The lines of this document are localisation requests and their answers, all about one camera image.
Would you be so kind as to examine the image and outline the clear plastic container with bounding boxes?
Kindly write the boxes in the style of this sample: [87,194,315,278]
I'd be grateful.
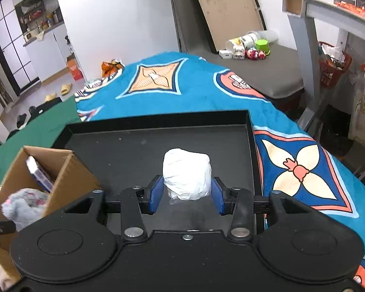
[226,30,279,50]

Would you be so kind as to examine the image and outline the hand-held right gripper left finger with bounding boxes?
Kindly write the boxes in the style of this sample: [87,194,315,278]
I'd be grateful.
[45,175,165,241]

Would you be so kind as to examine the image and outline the red laundry basket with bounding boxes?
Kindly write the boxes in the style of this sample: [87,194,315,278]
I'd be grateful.
[318,41,353,89]

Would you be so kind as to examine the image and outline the black tray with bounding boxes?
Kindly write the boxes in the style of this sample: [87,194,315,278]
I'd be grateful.
[52,109,266,238]

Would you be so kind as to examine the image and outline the white kitchen cabinet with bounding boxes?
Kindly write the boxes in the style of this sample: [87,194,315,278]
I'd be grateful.
[22,24,69,83]

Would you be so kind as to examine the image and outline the cream tote bag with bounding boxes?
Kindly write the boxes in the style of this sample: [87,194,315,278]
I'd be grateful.
[348,78,365,147]

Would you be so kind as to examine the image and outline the grey bench cushion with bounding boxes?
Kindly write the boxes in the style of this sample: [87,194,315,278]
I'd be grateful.
[213,40,305,98]

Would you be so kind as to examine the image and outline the green cup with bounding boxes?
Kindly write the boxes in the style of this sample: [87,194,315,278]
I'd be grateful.
[255,39,271,56]

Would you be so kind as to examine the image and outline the brown cardboard box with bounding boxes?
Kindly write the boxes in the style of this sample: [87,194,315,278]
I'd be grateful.
[0,145,103,284]

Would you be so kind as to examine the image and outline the blue tissue packet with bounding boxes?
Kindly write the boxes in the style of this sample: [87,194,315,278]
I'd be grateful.
[26,155,55,193]

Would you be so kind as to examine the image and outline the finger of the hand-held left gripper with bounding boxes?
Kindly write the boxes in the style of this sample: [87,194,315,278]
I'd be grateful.
[0,221,17,246]

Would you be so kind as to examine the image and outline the orange cardboard box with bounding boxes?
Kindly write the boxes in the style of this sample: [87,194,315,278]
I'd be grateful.
[66,57,84,81]

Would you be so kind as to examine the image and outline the grey plush toy pink patch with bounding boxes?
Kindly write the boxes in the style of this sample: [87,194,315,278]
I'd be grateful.
[0,188,50,232]

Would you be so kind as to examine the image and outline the white soft bundle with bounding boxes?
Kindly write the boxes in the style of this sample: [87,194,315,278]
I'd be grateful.
[162,148,211,201]

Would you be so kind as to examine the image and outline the grey desk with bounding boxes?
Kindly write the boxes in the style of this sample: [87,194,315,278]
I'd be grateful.
[282,0,365,130]

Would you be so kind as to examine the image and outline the red toy figures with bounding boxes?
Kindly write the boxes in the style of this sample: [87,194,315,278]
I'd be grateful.
[245,48,267,60]

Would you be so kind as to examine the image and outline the blue printed blanket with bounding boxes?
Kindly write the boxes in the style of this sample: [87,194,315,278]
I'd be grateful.
[74,51,365,292]

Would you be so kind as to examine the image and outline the black framed sliding door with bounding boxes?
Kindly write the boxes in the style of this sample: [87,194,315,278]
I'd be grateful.
[0,0,41,95]

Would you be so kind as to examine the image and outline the green cloth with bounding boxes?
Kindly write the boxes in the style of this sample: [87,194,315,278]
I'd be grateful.
[0,96,83,209]

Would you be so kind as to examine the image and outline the orange paper bag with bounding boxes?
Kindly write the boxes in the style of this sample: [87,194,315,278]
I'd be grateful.
[101,60,124,78]

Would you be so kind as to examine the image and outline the wooden board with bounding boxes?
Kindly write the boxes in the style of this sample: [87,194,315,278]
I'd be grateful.
[187,0,266,53]

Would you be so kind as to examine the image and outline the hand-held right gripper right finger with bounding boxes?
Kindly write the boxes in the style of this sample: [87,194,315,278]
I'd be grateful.
[212,176,327,241]

